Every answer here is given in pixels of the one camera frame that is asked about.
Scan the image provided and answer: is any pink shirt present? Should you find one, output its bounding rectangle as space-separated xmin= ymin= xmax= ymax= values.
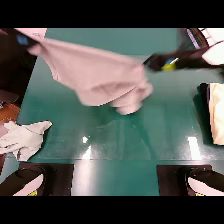
xmin=27 ymin=37 xmax=154 ymax=116

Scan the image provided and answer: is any white garment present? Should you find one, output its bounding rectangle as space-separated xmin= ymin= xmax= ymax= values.
xmin=0 ymin=120 xmax=54 ymax=162

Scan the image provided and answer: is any cream garment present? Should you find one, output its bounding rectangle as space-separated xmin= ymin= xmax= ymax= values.
xmin=208 ymin=82 xmax=224 ymax=146

